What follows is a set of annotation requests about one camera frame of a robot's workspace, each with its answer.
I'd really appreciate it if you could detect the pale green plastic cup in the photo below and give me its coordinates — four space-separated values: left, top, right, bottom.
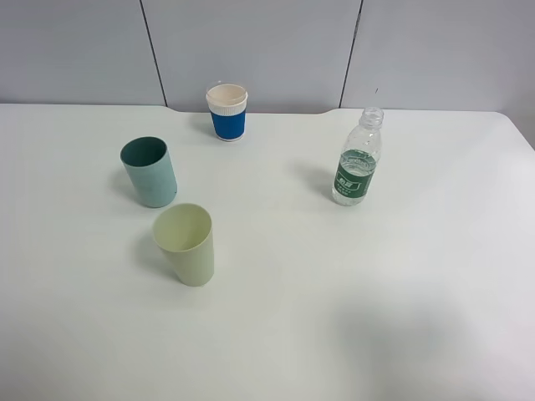
152 203 214 287

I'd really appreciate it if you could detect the clear bottle green label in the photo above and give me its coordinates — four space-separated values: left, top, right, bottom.
332 107 384 206

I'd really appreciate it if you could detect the blue sleeved paper cup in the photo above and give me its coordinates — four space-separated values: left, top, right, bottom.
206 81 248 142

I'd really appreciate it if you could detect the teal plastic cup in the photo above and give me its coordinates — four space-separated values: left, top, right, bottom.
120 136 178 208

